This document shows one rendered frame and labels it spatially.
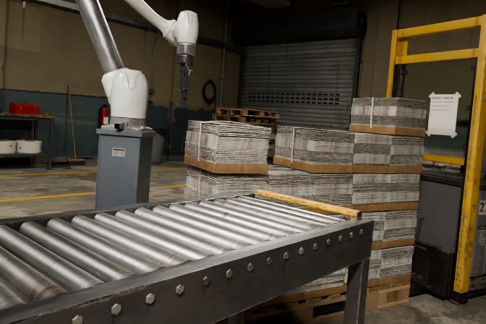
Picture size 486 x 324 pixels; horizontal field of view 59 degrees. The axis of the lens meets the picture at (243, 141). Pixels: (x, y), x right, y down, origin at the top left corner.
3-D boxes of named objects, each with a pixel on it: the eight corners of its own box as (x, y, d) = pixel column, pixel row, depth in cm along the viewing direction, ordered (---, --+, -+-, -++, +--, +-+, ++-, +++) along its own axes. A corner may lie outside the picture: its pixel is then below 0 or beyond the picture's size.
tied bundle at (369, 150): (310, 165, 276) (314, 129, 275) (345, 165, 290) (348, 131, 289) (353, 173, 243) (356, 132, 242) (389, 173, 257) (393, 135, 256)
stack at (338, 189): (174, 313, 236) (184, 163, 232) (334, 286, 296) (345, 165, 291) (205, 348, 203) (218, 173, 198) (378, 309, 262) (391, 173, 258)
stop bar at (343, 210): (260, 194, 171) (261, 189, 170) (362, 216, 142) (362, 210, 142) (255, 194, 168) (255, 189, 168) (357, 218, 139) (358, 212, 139)
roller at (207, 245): (125, 224, 129) (126, 207, 128) (242, 270, 97) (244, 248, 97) (110, 226, 125) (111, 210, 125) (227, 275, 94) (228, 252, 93)
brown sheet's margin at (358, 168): (311, 163, 276) (312, 157, 276) (345, 164, 290) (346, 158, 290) (354, 172, 243) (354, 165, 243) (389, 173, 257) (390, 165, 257)
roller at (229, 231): (160, 219, 138) (161, 204, 138) (277, 259, 107) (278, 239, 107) (147, 221, 134) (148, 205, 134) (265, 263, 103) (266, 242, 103)
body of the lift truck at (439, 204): (385, 267, 343) (394, 168, 339) (428, 260, 371) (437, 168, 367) (468, 302, 284) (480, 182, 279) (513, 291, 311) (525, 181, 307)
